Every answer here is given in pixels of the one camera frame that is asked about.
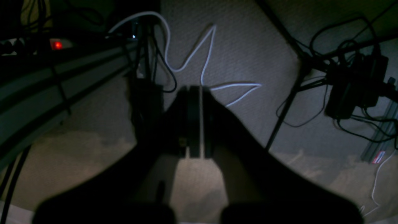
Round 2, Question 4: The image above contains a black tripod leg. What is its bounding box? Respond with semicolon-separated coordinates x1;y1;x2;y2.
256;0;310;151

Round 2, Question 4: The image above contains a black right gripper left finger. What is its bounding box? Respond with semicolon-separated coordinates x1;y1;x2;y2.
33;86;201;224

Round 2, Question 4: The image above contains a white cable on floor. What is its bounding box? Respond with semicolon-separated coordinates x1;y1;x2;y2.
107;11;262;108

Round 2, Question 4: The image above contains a grey aluminium table frame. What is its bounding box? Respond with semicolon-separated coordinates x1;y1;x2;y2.
0;39;137;169

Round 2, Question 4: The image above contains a black power adapter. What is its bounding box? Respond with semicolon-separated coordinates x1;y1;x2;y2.
325;54;389;120

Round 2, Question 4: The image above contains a power strip with red switch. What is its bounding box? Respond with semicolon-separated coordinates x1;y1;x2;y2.
0;37;73;56

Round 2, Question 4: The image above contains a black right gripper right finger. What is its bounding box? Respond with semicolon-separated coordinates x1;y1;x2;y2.
202;88;364;224

